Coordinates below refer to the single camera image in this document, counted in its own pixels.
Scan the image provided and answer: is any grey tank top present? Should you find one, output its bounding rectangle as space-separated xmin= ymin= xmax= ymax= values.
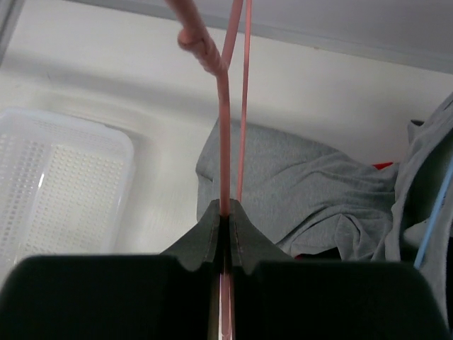
xmin=195 ymin=92 xmax=453 ymax=319

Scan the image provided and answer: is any red tank top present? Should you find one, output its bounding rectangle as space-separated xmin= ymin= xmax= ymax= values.
xmin=295 ymin=162 xmax=394 ymax=260

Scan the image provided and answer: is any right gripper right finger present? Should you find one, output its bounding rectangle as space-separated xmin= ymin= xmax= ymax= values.
xmin=229 ymin=200 xmax=448 ymax=339

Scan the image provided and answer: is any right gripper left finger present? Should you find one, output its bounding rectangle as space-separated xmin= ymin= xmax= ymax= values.
xmin=1 ymin=200 xmax=220 ymax=339

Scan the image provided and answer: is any black tank top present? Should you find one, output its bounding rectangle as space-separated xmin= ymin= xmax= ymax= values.
xmin=300 ymin=248 xmax=341 ymax=261

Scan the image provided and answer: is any white plastic basket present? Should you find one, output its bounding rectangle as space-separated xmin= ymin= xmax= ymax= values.
xmin=1 ymin=108 xmax=135 ymax=277

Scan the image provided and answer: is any blue hanger with grey top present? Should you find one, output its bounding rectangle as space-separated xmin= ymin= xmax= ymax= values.
xmin=413 ymin=162 xmax=452 ymax=270

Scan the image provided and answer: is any pink wire hanger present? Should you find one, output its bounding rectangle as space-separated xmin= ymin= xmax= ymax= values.
xmin=167 ymin=1 xmax=253 ymax=339

